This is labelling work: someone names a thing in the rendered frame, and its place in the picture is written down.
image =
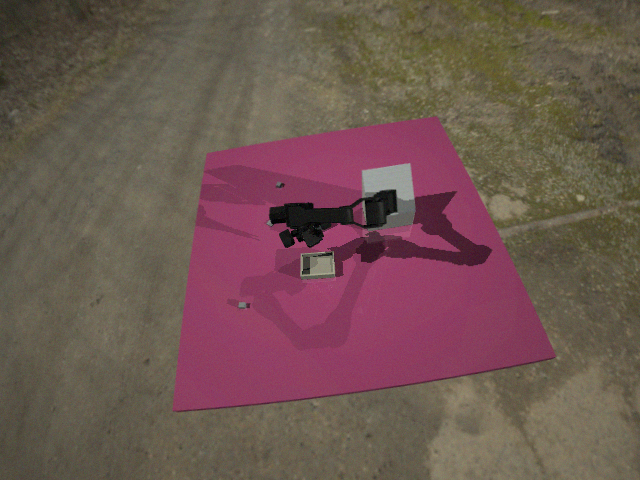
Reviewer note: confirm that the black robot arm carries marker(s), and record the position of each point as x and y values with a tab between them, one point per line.
297	215

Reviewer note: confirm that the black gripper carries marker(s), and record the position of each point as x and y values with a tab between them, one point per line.
287	237

